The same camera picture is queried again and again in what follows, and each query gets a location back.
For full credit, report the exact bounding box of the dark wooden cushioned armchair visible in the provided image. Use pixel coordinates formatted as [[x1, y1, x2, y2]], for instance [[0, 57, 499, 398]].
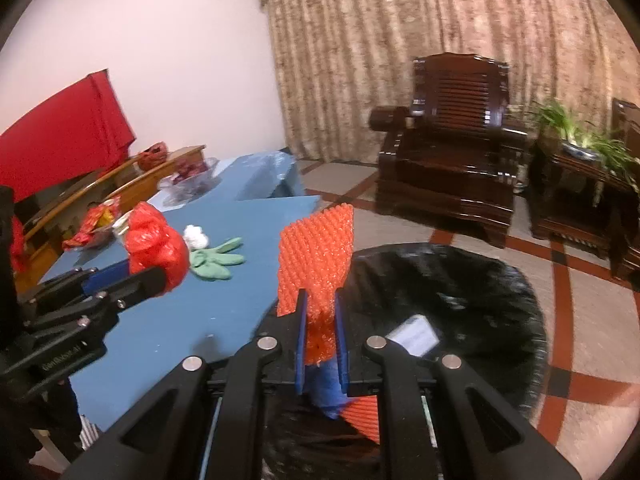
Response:
[[610, 99, 640, 281]]

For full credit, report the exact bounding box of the red cloth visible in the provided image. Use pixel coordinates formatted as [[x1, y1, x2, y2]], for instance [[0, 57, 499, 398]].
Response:
[[0, 69, 137, 273]]

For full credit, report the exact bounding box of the television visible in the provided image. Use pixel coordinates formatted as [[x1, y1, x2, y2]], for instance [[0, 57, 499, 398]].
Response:
[[12, 167, 109, 231]]

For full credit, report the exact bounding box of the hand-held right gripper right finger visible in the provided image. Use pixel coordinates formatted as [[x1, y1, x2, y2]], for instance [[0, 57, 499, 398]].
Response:
[[334, 295, 583, 480]]

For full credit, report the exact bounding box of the light wooden cabinet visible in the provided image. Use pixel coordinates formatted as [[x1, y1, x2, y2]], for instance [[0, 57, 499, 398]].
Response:
[[15, 145, 207, 294]]

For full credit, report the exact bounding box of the glass candy dish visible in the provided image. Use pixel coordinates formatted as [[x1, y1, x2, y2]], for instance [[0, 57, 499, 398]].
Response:
[[75, 225, 126, 251]]

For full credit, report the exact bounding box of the trash bin with black bag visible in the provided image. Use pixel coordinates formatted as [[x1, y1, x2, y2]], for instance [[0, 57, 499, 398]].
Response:
[[260, 242, 549, 480]]

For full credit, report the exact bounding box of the beige patterned curtain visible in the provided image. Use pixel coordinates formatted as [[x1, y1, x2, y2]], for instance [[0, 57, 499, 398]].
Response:
[[252, 0, 640, 164]]

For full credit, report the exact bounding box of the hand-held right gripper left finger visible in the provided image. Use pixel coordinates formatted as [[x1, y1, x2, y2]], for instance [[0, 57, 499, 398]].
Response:
[[60, 290, 308, 480]]

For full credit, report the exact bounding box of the dark wooden side table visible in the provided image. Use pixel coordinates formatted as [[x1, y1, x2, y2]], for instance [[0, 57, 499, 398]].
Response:
[[529, 137, 626, 261]]

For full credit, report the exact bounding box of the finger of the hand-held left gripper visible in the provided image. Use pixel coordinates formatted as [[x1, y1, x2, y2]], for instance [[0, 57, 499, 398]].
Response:
[[20, 266, 169, 346], [17, 260, 134, 306]]

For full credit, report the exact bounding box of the red crinkled plastic bag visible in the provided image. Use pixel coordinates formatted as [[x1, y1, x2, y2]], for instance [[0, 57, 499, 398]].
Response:
[[122, 201, 191, 295]]

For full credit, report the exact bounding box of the glass fruit bowl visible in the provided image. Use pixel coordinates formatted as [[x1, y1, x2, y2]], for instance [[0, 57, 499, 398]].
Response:
[[157, 156, 221, 206]]

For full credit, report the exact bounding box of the blue plastic bag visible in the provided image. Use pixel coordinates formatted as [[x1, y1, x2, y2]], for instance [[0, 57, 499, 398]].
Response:
[[305, 360, 351, 420]]

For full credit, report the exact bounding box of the blue plastic-covered tablecloth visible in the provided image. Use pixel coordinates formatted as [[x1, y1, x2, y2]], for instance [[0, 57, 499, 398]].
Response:
[[150, 151, 301, 206]]

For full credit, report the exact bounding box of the orange-red knotted plastic bag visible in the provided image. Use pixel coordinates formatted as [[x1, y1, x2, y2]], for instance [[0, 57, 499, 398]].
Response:
[[137, 142, 169, 171]]

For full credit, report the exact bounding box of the white tissue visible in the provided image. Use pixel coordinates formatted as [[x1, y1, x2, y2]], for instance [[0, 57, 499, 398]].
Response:
[[182, 225, 207, 250]]

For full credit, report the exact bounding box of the pile of red candy packets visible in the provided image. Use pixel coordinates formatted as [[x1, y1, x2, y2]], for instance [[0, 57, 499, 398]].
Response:
[[62, 197, 124, 251]]

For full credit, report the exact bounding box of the potted green plant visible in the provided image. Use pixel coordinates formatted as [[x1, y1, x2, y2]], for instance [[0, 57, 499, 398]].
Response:
[[530, 99, 640, 181]]

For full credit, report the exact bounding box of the pale striped cloth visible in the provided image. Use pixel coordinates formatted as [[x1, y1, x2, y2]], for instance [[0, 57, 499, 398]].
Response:
[[80, 412, 104, 454]]

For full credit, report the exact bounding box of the green rubber glove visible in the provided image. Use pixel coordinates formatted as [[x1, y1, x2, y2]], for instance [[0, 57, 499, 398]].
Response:
[[202, 237, 245, 257], [190, 251, 247, 282]]

